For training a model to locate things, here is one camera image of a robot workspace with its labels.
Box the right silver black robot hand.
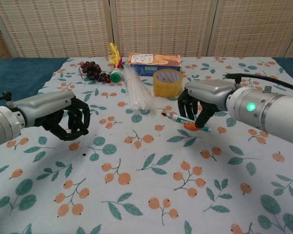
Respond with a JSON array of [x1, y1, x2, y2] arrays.
[[177, 79, 236, 132]]

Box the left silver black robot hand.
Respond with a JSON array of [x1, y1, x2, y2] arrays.
[[14, 91, 91, 141]]

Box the white green marker pen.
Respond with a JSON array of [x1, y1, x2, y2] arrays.
[[162, 111, 212, 134]]

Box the blue felt table cover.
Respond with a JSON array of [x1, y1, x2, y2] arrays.
[[0, 56, 293, 108]]

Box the clear packing tape roll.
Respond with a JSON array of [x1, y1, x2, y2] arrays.
[[153, 69, 182, 99]]

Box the dark red grape bunch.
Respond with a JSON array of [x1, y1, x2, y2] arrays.
[[79, 61, 111, 84]]

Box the orange cookie box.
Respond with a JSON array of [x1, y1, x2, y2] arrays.
[[126, 53, 182, 77]]

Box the bundle of clear straws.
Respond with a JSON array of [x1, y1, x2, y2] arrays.
[[122, 67, 157, 113]]

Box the feather shuttlecock with green base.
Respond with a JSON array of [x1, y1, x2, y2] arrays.
[[108, 43, 125, 83]]

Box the bamboo folding screen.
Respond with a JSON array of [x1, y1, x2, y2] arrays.
[[0, 0, 293, 61]]

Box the floral print tablecloth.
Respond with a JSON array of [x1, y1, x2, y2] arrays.
[[0, 56, 293, 234]]

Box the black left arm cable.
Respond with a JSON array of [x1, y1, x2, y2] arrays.
[[0, 92, 14, 107]]

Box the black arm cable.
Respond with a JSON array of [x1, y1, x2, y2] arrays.
[[226, 73, 293, 95], [0, 92, 14, 107]]

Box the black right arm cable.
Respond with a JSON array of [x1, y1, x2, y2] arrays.
[[226, 73, 293, 95]]

